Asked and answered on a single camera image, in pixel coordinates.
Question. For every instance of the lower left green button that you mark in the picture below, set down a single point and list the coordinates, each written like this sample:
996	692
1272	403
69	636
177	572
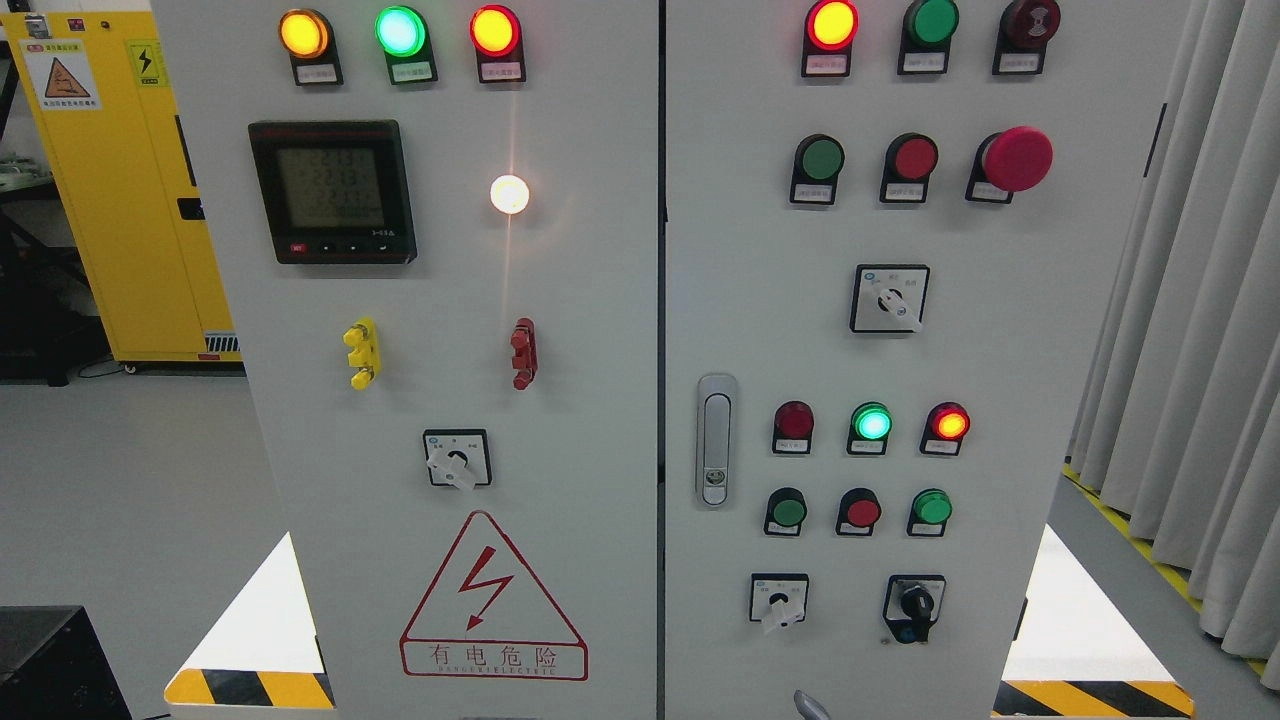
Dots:
785	513

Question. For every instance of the lower red push button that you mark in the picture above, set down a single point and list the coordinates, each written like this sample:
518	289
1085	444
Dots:
858	513

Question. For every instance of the green start push button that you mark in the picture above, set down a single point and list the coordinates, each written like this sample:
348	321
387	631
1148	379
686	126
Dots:
818	161

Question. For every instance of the lower right green button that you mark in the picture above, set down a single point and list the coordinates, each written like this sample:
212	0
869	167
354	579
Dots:
929	513

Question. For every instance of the red stop push button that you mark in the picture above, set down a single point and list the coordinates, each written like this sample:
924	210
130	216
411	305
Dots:
908	164

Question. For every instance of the red emergency stop mushroom button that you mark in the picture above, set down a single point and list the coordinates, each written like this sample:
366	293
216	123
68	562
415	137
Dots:
1009	162

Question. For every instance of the grey electrical control cabinet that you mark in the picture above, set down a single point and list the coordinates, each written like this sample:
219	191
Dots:
659	246

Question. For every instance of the red terminal connector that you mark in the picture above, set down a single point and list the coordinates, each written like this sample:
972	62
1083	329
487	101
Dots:
525	353

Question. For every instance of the dark red indicator lamp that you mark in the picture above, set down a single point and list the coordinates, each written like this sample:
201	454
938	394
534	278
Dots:
793	426

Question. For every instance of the white lit indicator lamp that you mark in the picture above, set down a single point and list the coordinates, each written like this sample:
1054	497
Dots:
510	194

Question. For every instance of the green lit indicator lamp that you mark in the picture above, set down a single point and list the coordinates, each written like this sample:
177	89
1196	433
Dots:
869	429

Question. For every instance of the yellow terminal connector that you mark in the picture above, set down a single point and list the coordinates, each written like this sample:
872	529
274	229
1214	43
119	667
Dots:
364	352

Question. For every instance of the red electric danger sign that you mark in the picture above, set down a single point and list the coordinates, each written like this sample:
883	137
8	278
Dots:
486	614

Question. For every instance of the red lit indicator lamp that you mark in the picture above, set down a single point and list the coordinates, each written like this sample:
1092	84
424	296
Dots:
944	430

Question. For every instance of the black digital power meter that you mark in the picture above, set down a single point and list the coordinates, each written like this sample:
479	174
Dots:
335	191

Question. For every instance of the red indicator lamp top left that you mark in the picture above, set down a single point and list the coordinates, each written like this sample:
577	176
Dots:
497	36

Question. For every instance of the red lit lamp top right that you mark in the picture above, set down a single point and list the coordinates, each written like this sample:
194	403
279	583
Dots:
829	29

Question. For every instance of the green indicator lamp top left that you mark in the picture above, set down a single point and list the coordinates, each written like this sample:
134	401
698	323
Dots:
404	37

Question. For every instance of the green lamp top right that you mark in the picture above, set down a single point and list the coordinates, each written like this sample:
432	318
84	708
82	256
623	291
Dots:
927	28

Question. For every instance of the yellow indicator lamp top left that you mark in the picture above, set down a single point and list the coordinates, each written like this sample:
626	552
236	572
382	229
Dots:
308	38

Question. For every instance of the dark red buzzer lamp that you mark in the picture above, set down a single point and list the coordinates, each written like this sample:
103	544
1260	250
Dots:
1023	34

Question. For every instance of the grey curtain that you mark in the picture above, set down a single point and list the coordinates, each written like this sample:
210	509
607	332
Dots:
1179	427

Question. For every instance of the yellow safety storage cabinet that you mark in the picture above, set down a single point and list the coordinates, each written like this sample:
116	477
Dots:
103	103

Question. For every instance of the black box bottom left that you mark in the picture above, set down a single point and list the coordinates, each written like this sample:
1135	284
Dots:
53	666

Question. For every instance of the silver door lock handle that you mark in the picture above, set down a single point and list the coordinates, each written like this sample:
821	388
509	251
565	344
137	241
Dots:
713	448

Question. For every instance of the left door selector switch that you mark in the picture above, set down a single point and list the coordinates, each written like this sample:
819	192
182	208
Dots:
458	458

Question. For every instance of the upper right selector switch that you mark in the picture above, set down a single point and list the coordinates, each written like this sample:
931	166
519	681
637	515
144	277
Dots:
889	298

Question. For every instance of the lower white selector switch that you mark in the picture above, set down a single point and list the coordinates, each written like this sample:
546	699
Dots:
777	601

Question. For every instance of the black key switch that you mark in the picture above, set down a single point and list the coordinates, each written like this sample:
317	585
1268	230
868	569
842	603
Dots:
912	604

